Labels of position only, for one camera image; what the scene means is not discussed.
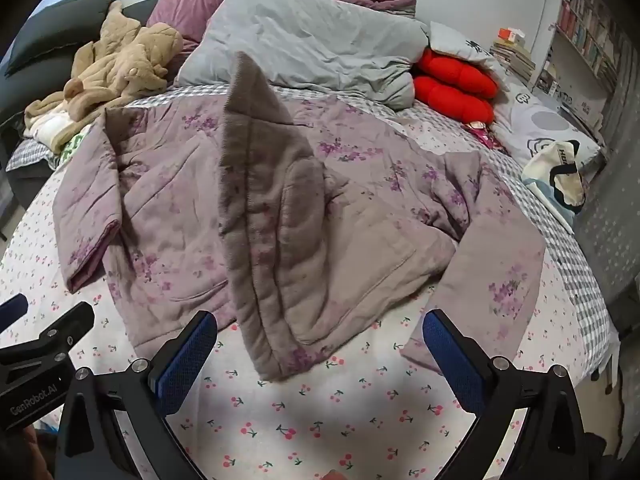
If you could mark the orange and white box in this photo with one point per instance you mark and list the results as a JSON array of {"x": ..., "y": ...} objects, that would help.
[{"x": 511, "y": 35}]

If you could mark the stack of books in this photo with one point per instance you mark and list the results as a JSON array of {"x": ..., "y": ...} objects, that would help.
[{"x": 515, "y": 60}]

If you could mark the white and green cloth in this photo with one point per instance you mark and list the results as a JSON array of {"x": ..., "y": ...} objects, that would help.
[{"x": 55, "y": 135}]

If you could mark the beige plush garment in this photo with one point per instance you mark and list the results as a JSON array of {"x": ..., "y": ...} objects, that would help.
[{"x": 120, "y": 65}]

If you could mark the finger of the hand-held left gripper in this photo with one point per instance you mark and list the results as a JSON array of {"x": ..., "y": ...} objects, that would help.
[
  {"x": 65, "y": 327},
  {"x": 12, "y": 310}
]

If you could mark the grey checked bed sheet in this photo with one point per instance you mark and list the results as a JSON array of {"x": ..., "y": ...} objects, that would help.
[{"x": 575, "y": 280}]

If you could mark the cream tote bag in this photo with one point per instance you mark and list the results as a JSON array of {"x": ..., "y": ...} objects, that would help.
[{"x": 555, "y": 175}]

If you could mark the white pillow with dark print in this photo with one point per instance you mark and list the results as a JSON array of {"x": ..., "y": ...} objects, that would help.
[{"x": 460, "y": 42}]

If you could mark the dark grey cushion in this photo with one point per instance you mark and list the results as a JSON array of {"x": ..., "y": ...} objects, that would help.
[{"x": 55, "y": 25}]

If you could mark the white pillow with grey circles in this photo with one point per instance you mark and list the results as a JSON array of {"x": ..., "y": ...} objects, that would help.
[{"x": 545, "y": 125}]

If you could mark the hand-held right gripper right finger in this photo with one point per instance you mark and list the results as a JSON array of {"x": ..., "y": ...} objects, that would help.
[{"x": 450, "y": 360}]

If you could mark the purple floral quilted jacket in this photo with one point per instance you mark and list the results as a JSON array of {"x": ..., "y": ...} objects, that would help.
[{"x": 350, "y": 210}]

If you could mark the white bookshelf with books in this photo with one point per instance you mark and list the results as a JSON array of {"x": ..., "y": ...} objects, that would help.
[{"x": 585, "y": 35}]

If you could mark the pink printed packet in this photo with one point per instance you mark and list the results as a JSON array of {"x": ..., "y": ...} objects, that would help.
[{"x": 485, "y": 137}]

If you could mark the red knot cushion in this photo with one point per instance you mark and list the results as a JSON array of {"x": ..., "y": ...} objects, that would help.
[{"x": 450, "y": 85}]

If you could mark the mauve blanket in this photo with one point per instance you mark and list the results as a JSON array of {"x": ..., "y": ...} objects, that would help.
[{"x": 185, "y": 5}]

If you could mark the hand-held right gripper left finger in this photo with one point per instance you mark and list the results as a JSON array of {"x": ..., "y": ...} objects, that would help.
[{"x": 187, "y": 360}]

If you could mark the grey duvet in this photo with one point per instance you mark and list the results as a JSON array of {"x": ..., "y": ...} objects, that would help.
[{"x": 310, "y": 35}]

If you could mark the cherry print bed sheet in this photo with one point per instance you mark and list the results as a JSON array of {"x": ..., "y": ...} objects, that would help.
[{"x": 320, "y": 420}]

